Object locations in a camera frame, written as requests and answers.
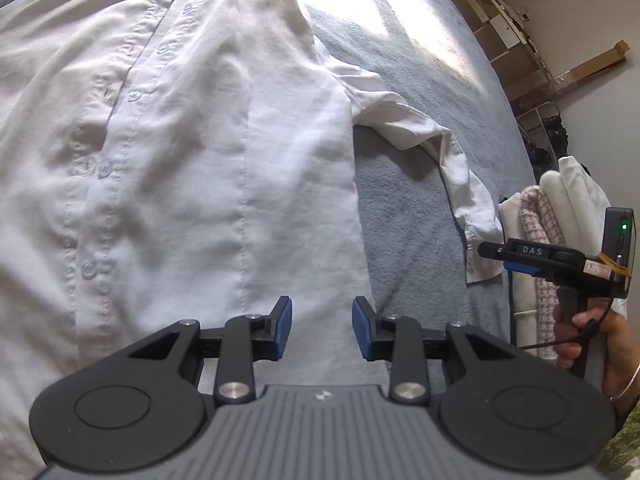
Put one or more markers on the cream folded garment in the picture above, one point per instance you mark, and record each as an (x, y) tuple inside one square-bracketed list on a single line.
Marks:
[(510, 215)]

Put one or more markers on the person's right hand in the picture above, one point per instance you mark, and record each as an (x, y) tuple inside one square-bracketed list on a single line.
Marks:
[(620, 340)]

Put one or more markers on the white shelf rack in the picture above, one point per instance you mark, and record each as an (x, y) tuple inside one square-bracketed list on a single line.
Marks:
[(505, 35)]

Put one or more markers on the pink checked folded garment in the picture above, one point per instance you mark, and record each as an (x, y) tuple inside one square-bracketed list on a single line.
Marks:
[(537, 210)]

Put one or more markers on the white fleecy folded garment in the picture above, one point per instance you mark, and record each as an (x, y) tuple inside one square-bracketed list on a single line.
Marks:
[(557, 195)]

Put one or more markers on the long flat cardboard box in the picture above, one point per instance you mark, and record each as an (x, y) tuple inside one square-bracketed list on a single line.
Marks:
[(590, 67)]

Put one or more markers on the white button shirt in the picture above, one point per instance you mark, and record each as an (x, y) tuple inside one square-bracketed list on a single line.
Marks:
[(200, 160)]

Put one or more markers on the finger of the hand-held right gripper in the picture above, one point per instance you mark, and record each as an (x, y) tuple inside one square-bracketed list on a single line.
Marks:
[(520, 266), (495, 251)]

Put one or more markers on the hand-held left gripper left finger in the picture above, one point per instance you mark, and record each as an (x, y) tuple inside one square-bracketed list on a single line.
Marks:
[(284, 327)]

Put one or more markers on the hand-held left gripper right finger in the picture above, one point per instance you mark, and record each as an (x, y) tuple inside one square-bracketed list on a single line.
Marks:
[(361, 330)]

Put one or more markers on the black rack with dark items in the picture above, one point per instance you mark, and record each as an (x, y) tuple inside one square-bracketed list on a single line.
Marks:
[(547, 135)]

